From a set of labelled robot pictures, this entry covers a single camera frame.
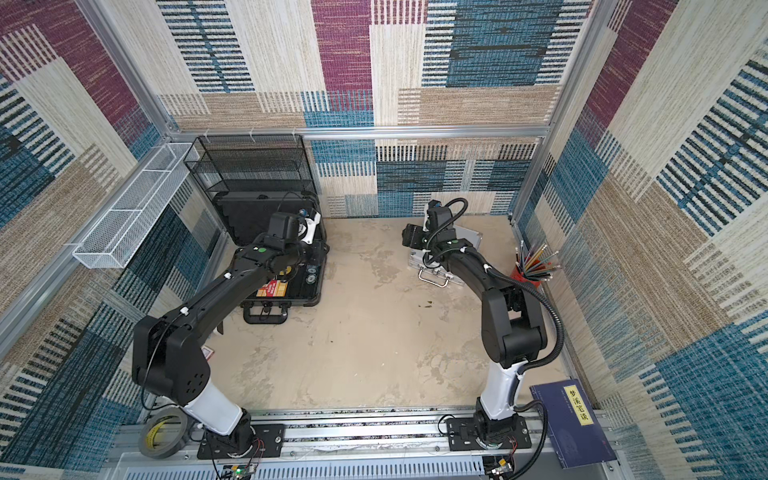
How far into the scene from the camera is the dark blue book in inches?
28.2

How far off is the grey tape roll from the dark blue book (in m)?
0.87

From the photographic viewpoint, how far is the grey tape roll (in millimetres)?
718

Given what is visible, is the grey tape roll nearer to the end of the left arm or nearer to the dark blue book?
the end of the left arm

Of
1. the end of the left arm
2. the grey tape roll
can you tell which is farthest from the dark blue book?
the grey tape roll
